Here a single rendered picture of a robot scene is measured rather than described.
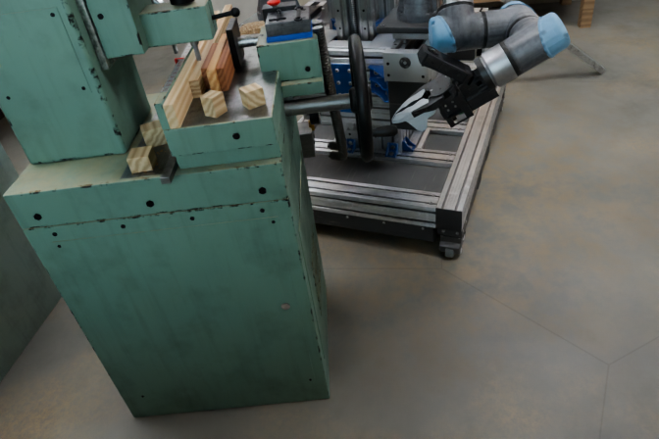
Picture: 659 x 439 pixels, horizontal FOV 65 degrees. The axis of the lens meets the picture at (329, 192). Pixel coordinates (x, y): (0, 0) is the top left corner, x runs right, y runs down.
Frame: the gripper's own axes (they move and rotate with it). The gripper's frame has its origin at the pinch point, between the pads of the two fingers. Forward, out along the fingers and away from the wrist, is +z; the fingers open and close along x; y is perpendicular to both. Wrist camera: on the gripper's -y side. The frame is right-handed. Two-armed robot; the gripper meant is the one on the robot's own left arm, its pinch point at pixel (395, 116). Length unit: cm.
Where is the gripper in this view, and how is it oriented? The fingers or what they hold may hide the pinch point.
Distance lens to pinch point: 111.4
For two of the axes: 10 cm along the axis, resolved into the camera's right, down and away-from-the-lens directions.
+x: 0.1, -6.0, 8.0
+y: 5.8, 6.5, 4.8
